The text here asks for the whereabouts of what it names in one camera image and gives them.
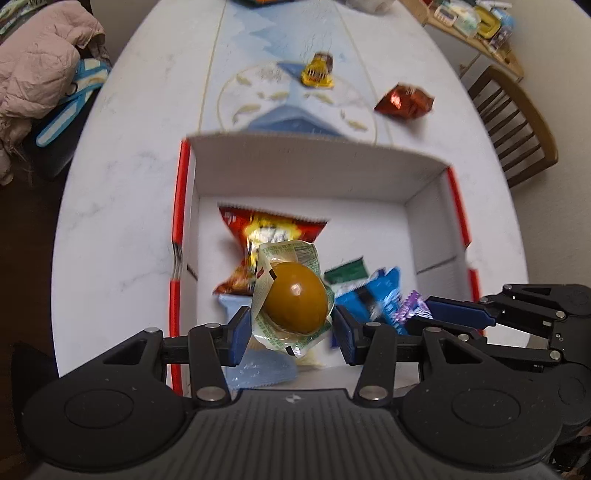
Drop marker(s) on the packaged brown egg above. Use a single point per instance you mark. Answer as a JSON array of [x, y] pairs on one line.
[[295, 297]]

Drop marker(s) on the white dark-edged candy packet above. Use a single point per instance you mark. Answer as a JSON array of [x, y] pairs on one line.
[[346, 273]]

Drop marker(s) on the dark seat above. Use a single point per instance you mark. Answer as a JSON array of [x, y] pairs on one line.
[[51, 157]]

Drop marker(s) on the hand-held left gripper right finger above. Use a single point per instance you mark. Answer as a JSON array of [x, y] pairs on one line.
[[346, 337]]

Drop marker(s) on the pink padded jacket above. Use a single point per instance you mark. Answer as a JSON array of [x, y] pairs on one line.
[[37, 55]]

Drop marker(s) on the white kitchen timer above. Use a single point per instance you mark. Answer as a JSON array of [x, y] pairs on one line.
[[445, 16]]

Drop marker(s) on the orange red snack bag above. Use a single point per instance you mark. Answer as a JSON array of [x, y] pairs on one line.
[[244, 230]]

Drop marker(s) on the green orange desk organizer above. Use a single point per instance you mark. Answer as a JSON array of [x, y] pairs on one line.
[[258, 2]]

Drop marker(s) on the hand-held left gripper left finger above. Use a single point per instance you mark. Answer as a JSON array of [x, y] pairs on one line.
[[240, 334]]

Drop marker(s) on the wooden side cabinet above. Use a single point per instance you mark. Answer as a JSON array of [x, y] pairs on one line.
[[475, 46]]

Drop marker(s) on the red foil snack packet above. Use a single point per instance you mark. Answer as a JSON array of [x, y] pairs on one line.
[[404, 101]]

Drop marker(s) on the clear wrapped packet stack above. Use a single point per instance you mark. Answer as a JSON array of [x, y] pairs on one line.
[[466, 18]]

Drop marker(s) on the wooden chair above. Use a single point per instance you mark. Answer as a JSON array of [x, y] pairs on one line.
[[521, 120]]

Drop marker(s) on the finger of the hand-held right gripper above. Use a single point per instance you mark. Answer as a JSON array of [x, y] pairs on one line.
[[508, 353], [457, 311]]

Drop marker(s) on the white red cardboard box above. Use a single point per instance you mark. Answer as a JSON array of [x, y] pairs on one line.
[[369, 221]]

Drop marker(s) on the yellow container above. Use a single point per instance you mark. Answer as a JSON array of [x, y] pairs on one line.
[[488, 23]]

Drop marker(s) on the yellow brown snack packet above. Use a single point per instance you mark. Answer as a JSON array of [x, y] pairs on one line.
[[317, 71]]

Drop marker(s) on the clear plastic bag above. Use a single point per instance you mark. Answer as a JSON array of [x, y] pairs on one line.
[[369, 3]]

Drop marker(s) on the blue white bag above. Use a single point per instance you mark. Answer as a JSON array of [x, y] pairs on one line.
[[76, 101]]

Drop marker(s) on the purple candy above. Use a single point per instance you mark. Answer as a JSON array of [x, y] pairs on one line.
[[411, 309]]

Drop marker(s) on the light blue snack packet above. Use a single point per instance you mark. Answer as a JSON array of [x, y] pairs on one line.
[[258, 371]]

